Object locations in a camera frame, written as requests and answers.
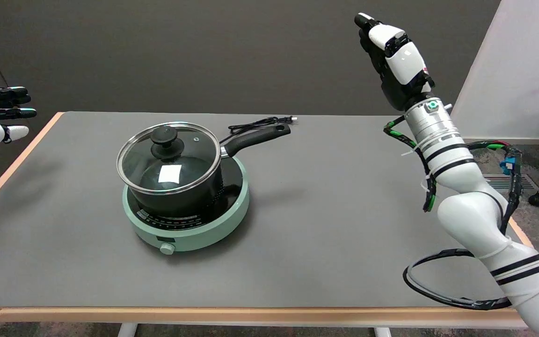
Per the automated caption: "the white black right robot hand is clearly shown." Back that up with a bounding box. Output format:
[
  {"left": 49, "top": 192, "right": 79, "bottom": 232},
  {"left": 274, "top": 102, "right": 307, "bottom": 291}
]
[{"left": 354, "top": 12, "right": 436, "bottom": 112}]

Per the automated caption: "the glass pot lid black knob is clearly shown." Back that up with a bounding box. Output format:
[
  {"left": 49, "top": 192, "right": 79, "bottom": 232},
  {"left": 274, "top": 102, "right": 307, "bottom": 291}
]
[{"left": 116, "top": 122, "right": 222, "bottom": 196}]

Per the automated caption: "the white partition board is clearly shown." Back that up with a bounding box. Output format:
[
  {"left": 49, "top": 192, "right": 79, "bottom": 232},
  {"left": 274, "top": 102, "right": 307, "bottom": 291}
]
[{"left": 451, "top": 0, "right": 539, "bottom": 141}]

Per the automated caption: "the grey floor vent grille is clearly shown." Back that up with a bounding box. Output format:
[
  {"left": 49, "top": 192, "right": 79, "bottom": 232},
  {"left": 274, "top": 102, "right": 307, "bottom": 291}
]
[{"left": 482, "top": 174, "right": 539, "bottom": 190}]

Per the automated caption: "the green round induction cooker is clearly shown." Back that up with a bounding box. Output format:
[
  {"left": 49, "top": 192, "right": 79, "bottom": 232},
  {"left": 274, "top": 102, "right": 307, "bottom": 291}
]
[{"left": 122, "top": 157, "right": 250, "bottom": 256}]

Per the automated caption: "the black power cord with plug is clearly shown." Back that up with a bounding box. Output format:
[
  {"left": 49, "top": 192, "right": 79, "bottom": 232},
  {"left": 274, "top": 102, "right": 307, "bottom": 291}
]
[{"left": 228, "top": 116, "right": 298, "bottom": 134}]

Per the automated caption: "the black pot with long handle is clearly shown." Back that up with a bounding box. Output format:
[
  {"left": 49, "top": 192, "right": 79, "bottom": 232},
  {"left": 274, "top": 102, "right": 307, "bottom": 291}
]
[{"left": 124, "top": 123, "right": 292, "bottom": 218}]

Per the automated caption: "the black cable with blue connector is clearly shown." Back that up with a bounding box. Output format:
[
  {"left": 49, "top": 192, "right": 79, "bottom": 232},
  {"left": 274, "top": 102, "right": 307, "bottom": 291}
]
[{"left": 466, "top": 140, "right": 524, "bottom": 235}]

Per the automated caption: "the thick black cable loop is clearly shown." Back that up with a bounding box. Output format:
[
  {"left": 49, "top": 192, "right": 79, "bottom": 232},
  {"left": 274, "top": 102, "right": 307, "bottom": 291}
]
[{"left": 403, "top": 248, "right": 514, "bottom": 310}]

